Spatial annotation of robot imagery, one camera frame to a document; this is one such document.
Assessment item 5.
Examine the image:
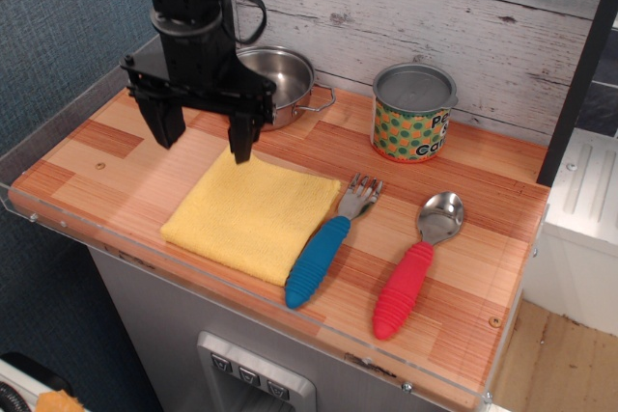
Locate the small steel pot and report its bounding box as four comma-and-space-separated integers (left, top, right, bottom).
237, 45, 336, 131

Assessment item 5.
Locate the grey toy fridge cabinet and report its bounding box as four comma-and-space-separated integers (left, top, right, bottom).
91, 249, 483, 411

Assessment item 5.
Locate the blue handled fork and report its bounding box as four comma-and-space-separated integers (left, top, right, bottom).
284, 173, 383, 309

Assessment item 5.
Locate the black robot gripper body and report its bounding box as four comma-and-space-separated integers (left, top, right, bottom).
121, 14, 276, 125

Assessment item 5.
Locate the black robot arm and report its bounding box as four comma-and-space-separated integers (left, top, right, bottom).
121, 0, 276, 163

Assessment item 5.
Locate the toy peas and carrots can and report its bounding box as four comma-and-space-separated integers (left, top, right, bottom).
371, 63, 458, 164

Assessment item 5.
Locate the orange plush object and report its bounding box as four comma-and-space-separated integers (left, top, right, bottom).
35, 390, 86, 412

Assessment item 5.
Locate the yellow cloth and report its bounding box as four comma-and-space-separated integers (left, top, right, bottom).
160, 151, 341, 287

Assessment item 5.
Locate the clear acrylic guard rail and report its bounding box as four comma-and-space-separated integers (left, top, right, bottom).
0, 20, 551, 412

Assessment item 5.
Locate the silver dispenser button panel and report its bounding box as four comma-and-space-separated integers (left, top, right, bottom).
197, 331, 317, 411

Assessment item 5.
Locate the red handled spoon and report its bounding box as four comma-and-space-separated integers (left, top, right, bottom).
372, 191, 464, 340

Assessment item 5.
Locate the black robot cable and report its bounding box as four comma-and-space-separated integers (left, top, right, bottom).
226, 0, 268, 45

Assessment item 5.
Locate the black vertical post right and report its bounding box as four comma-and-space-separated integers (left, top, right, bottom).
537, 0, 617, 187

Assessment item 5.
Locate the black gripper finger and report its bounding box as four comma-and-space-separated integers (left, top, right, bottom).
228, 113, 265, 164
134, 94, 186, 150

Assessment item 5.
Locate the white toy cabinet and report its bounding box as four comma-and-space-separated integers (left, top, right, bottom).
520, 127, 618, 339

